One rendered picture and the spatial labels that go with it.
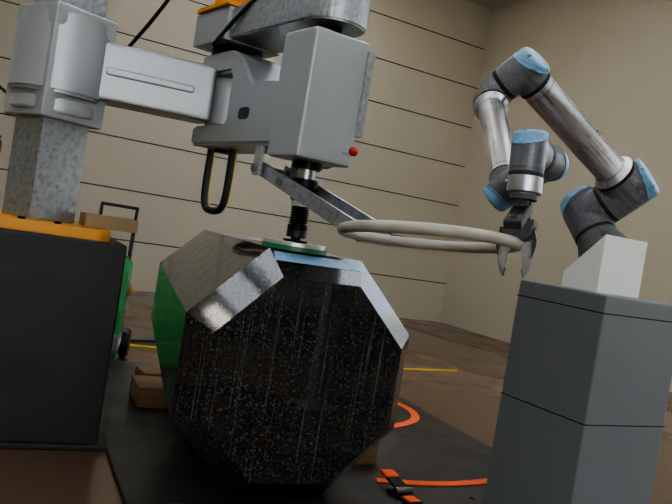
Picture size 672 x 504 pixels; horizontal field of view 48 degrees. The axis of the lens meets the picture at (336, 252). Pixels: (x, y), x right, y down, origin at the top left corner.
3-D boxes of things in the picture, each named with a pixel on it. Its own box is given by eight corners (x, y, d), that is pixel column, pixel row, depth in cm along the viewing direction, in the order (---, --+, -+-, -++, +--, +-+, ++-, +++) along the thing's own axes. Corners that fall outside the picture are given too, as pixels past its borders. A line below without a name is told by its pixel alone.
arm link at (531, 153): (556, 134, 194) (540, 124, 186) (551, 181, 194) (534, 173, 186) (523, 135, 200) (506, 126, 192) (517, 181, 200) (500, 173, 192)
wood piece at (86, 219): (84, 226, 279) (86, 213, 278) (78, 224, 287) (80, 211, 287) (136, 233, 289) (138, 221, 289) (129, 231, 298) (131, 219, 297)
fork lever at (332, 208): (246, 171, 265) (250, 157, 264) (292, 180, 276) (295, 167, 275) (347, 240, 211) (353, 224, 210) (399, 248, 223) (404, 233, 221)
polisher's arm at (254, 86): (185, 170, 307) (203, 51, 306) (234, 179, 320) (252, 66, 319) (275, 175, 247) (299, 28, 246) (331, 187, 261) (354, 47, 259)
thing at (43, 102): (1, 107, 259) (19, -11, 258) (3, 115, 290) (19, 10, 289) (105, 127, 273) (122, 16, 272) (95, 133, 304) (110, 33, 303)
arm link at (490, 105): (463, 88, 258) (478, 198, 205) (492, 64, 252) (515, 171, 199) (484, 110, 263) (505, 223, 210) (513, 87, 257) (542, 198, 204)
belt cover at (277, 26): (190, 55, 310) (196, 15, 310) (243, 71, 325) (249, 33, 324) (318, 24, 232) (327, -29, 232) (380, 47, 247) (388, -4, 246)
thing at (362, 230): (301, 231, 204) (302, 221, 204) (431, 252, 233) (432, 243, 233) (422, 230, 164) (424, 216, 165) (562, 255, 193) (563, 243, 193)
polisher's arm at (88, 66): (3, 80, 259) (14, 9, 259) (10, 92, 291) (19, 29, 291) (213, 124, 285) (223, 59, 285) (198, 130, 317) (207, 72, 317)
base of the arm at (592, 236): (605, 274, 277) (594, 253, 283) (643, 243, 265) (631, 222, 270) (569, 268, 267) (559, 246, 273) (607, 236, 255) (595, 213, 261)
